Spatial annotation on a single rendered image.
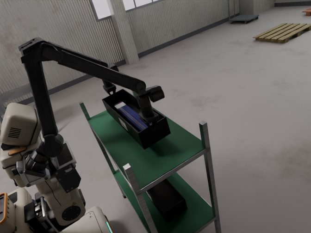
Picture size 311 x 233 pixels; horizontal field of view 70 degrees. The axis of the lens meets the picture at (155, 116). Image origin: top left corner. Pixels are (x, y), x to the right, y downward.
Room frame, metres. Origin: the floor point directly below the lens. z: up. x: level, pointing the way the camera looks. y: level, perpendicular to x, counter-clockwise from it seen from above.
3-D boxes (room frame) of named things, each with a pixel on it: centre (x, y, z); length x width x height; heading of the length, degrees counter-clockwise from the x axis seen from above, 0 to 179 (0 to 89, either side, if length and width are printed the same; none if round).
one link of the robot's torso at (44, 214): (1.01, 0.72, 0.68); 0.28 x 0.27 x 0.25; 23
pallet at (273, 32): (4.78, -3.27, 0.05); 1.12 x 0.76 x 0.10; 115
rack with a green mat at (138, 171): (1.19, 0.14, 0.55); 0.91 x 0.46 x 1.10; 22
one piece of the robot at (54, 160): (1.00, 0.59, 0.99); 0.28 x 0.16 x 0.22; 23
